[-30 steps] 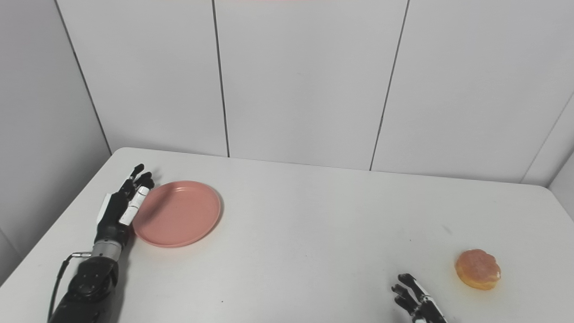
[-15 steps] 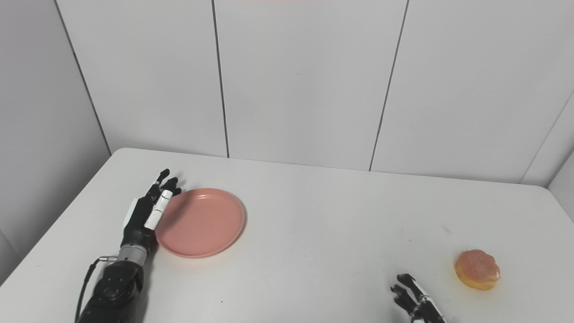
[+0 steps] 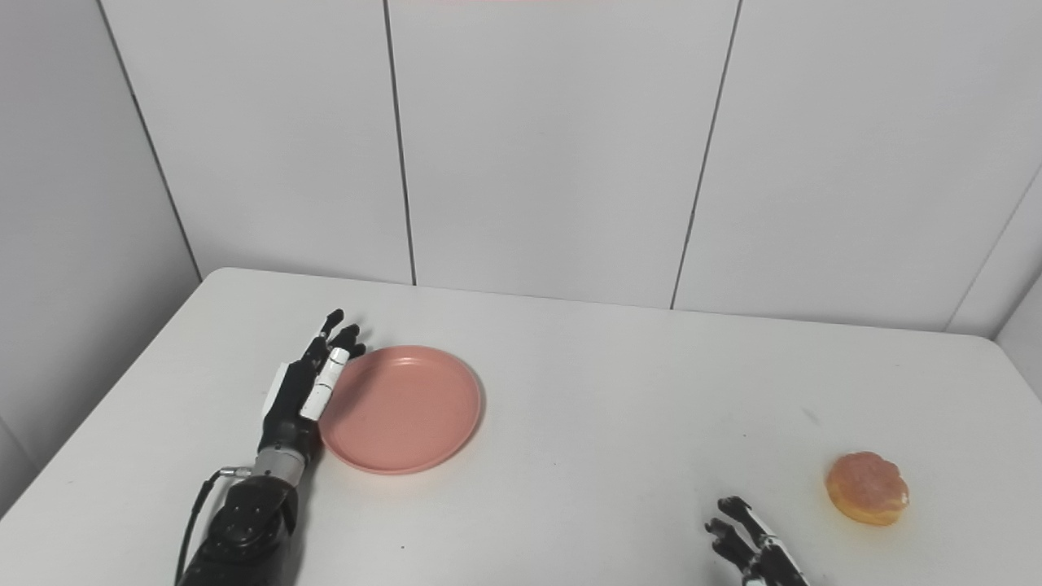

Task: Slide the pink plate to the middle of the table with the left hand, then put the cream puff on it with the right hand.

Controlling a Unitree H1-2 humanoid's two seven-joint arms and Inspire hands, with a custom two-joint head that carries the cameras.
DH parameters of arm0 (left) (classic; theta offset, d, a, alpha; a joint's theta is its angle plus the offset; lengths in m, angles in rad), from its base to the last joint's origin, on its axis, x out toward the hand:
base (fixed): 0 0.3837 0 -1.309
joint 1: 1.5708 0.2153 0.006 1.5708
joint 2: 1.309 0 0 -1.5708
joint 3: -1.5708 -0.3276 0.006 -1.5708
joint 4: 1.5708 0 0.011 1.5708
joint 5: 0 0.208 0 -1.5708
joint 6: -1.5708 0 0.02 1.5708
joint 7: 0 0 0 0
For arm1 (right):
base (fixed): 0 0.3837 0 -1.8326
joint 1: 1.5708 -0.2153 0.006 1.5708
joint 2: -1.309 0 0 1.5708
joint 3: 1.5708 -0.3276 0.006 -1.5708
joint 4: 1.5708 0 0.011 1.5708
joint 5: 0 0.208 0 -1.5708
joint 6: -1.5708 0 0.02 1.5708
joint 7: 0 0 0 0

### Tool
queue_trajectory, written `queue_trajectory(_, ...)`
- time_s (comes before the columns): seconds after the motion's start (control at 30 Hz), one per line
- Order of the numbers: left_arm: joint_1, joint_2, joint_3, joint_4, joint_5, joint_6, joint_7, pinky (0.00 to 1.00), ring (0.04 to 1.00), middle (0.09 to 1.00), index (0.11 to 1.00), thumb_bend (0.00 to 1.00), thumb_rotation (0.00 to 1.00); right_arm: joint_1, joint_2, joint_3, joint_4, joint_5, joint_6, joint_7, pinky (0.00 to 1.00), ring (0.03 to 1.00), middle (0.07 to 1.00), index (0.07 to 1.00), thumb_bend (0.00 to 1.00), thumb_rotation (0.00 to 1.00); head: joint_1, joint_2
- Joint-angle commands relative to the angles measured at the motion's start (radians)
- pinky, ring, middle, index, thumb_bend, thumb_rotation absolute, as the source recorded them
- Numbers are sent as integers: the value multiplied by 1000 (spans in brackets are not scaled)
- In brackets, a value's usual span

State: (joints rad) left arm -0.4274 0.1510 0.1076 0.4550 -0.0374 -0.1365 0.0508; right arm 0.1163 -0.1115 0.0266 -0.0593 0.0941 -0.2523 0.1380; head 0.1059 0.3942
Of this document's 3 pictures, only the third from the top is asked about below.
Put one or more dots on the golden cream puff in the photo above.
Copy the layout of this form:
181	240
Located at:
867	488

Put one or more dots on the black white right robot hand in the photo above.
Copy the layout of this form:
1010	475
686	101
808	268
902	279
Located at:
761	557

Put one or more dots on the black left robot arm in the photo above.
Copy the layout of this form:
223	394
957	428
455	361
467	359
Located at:
244	529

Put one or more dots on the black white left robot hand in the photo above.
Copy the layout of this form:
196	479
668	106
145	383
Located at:
286	407

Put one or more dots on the pink round plate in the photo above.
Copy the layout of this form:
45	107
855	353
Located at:
403	411

